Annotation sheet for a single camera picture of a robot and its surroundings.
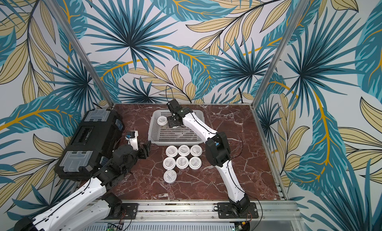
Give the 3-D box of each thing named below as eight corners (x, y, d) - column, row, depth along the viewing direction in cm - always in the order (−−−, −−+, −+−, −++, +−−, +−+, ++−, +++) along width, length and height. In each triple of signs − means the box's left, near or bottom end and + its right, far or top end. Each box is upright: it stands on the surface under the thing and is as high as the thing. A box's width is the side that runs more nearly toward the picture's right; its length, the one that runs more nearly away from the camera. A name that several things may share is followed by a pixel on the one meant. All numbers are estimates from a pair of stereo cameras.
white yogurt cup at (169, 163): (163, 172, 88) (162, 167, 82) (165, 162, 92) (163, 157, 86) (175, 172, 88) (174, 168, 82) (176, 162, 92) (175, 157, 86)
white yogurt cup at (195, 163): (193, 174, 87) (193, 170, 81) (187, 166, 90) (187, 160, 84) (202, 168, 90) (203, 163, 84) (196, 159, 93) (196, 154, 87)
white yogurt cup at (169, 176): (164, 184, 84) (162, 181, 79) (165, 173, 88) (164, 169, 83) (176, 184, 84) (175, 181, 79) (177, 173, 88) (176, 169, 83)
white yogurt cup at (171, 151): (166, 160, 92) (164, 155, 86) (167, 151, 96) (166, 145, 90) (177, 160, 92) (176, 155, 86) (177, 151, 96) (177, 145, 90)
